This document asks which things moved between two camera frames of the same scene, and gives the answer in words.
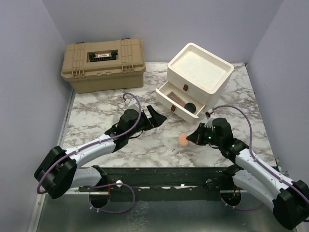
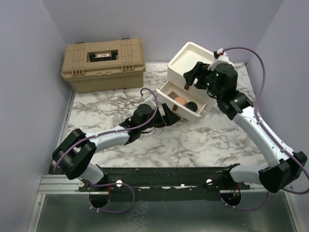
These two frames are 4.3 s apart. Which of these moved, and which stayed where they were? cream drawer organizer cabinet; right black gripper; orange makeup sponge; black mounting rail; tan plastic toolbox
Moved: right black gripper; orange makeup sponge
Stayed: tan plastic toolbox; cream drawer organizer cabinet; black mounting rail
